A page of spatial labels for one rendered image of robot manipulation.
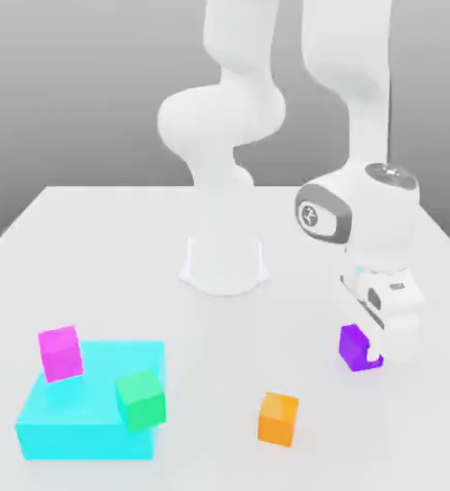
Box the small orange cube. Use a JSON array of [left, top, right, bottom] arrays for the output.
[[257, 391, 300, 449]]

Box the large cyan box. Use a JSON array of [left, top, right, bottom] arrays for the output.
[[14, 339, 167, 461]]

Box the small green cube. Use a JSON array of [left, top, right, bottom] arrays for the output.
[[113, 368, 168, 434]]

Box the small magenta cube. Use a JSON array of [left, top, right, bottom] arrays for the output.
[[37, 324, 84, 385]]

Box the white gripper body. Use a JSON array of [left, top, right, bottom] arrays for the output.
[[339, 272, 422, 336]]

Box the small purple cube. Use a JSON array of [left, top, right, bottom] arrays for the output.
[[338, 323, 386, 373]]

